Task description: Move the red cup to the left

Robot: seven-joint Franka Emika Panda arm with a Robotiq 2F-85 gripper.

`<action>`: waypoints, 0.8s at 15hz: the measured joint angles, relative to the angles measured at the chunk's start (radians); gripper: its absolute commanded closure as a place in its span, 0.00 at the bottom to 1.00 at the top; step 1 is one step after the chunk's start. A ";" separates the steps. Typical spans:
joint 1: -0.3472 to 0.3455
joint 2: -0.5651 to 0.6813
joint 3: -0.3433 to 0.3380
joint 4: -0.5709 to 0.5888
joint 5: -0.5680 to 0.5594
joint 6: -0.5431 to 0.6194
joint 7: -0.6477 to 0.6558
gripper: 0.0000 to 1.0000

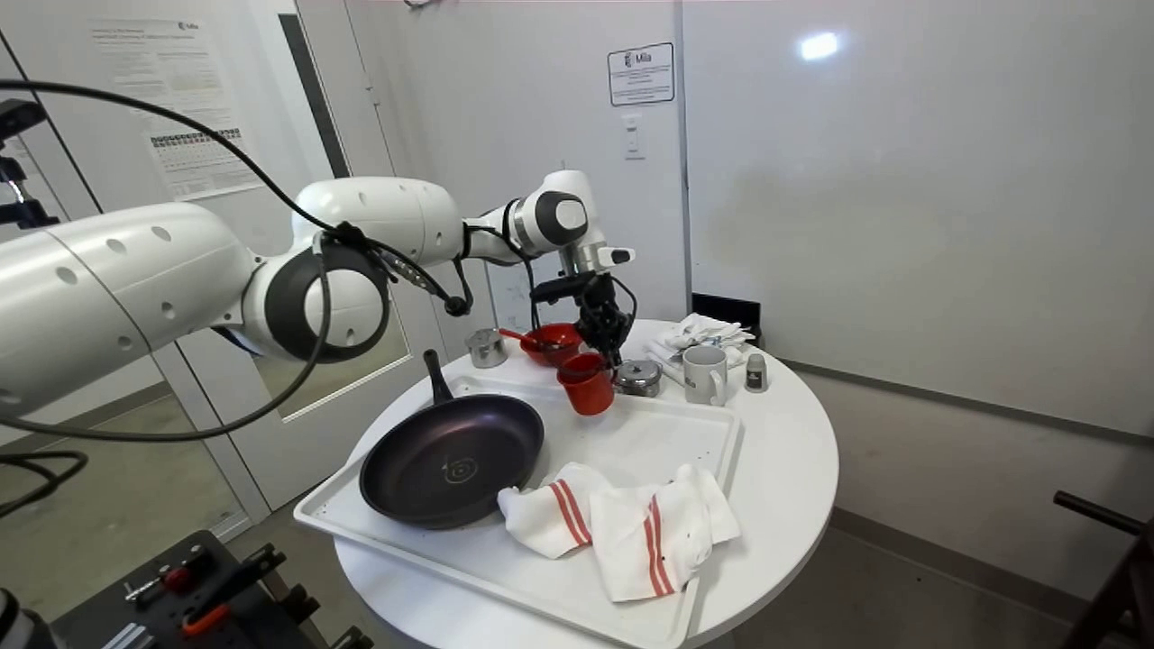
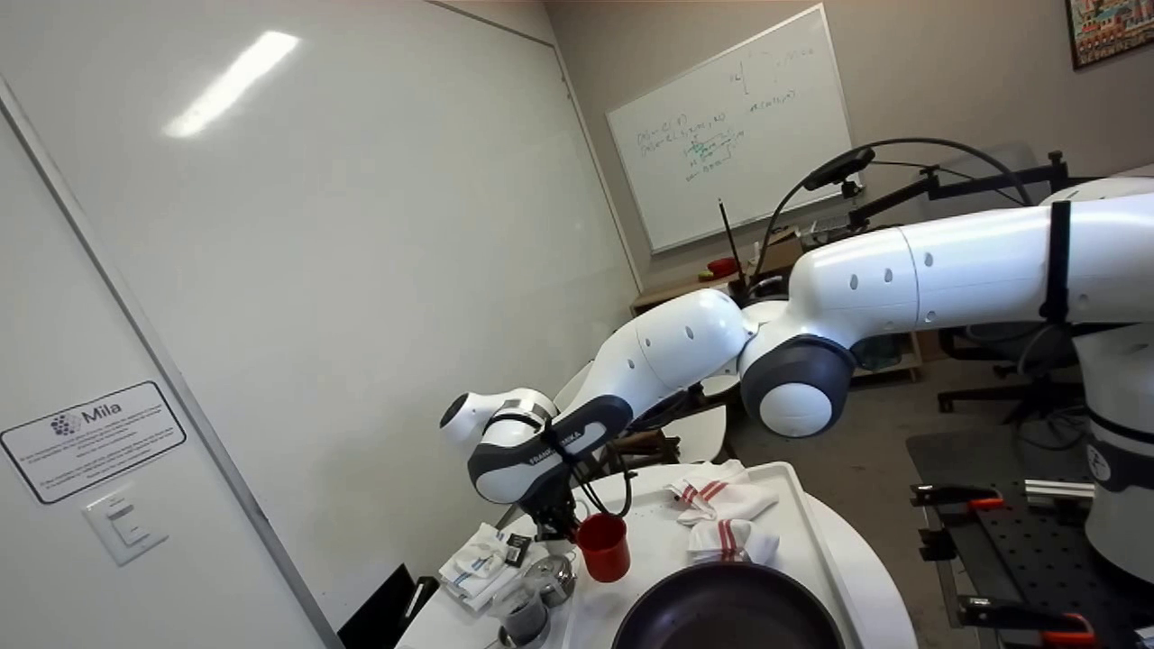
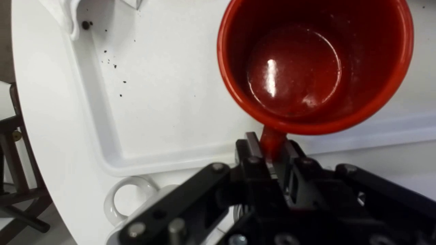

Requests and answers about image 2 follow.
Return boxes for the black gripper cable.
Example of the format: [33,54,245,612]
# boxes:
[575,465,639,522]

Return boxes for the white towel with red stripes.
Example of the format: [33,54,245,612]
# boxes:
[681,515,786,572]
[669,477,781,525]

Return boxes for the white packets with black label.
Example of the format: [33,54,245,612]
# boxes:
[437,521,542,617]

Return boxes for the grey round tin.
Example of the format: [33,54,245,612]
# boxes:
[499,596,556,649]

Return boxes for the black frying pan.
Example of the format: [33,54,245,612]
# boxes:
[611,558,848,649]

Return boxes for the black orange bar clamp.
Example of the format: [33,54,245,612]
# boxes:
[908,479,1013,515]
[961,596,1100,649]

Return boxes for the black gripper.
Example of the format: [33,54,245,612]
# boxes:
[526,463,596,545]

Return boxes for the white whiteboard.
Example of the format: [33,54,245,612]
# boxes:
[603,0,855,257]

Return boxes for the white wall sign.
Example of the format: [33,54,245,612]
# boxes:
[0,380,190,510]

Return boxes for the framed picture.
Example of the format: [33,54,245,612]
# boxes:
[1066,0,1154,74]

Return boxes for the white light switch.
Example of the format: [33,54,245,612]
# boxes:
[84,488,175,571]

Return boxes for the steel pot with lid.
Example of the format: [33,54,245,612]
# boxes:
[515,553,582,612]

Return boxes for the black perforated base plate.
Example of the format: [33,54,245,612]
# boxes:
[961,479,1154,649]

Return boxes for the red cup with handle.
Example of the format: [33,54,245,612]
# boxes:
[575,513,636,587]

